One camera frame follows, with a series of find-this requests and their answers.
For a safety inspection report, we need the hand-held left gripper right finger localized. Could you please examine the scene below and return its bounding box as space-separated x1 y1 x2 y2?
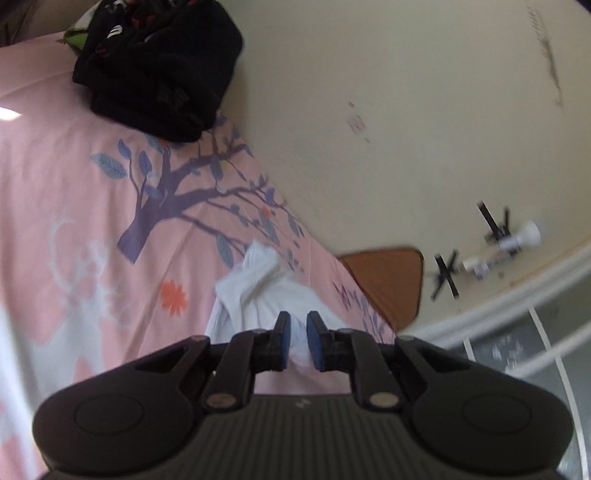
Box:
306 311 468 411

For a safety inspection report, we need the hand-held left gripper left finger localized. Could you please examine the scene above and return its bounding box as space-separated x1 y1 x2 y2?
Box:
134 311 293 411

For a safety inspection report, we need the white garment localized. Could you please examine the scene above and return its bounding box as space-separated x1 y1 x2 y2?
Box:
203 240 334 370

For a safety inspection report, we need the pile of black folded clothes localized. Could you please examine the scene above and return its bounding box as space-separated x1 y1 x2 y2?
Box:
71 0 244 144

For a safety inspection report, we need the brown woven mat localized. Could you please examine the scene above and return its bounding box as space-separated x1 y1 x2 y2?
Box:
339 247 424 333

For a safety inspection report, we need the black tape cross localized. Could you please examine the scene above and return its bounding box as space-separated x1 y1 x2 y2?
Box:
431 250 461 302
477 200 512 246

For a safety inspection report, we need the white power strip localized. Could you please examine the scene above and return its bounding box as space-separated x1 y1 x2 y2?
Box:
462 220 542 280

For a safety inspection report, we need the pink tree-print bedsheet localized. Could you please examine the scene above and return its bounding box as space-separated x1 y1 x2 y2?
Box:
0 32 399 480

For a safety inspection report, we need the green cloth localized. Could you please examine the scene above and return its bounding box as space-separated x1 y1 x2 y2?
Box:
56 21 95 49

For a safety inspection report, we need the white window frame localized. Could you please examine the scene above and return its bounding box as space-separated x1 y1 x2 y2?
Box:
401 249 591 480

